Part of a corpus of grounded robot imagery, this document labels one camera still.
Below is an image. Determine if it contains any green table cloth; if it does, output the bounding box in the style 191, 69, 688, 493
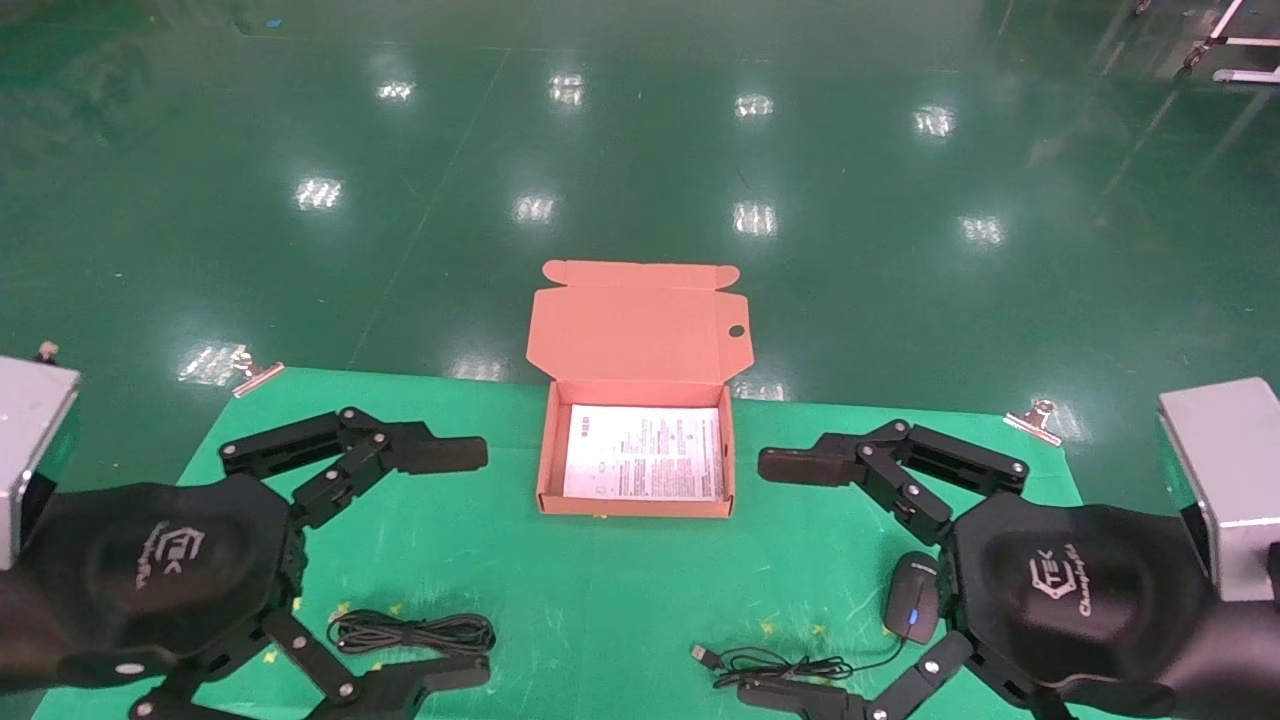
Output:
30, 365, 1183, 720

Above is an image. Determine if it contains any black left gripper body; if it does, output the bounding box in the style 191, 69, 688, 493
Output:
0, 475, 307, 697

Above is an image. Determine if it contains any orange cardboard box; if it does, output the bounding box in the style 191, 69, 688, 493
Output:
526, 259, 752, 520

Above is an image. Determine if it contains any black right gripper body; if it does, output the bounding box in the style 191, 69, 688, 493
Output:
944, 492, 1227, 717

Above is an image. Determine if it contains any metal binder clip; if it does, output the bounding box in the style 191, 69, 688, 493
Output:
233, 351, 287, 399
1002, 399, 1064, 447

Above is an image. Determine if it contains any black data cable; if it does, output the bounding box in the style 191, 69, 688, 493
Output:
327, 609, 498, 659

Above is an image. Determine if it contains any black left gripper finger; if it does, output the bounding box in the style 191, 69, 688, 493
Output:
130, 611, 492, 720
220, 406, 490, 532

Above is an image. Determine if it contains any white printed instruction sheet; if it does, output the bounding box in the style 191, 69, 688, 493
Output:
562, 403, 725, 502

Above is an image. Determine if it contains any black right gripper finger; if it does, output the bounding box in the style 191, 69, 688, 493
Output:
736, 628, 1073, 720
757, 418, 1032, 547

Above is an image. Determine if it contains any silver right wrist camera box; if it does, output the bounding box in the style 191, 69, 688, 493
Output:
1157, 376, 1280, 604

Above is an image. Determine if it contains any black wired computer mouse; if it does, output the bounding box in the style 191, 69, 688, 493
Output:
689, 551, 944, 692

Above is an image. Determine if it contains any white metal frame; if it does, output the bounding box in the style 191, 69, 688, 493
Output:
1133, 0, 1280, 87

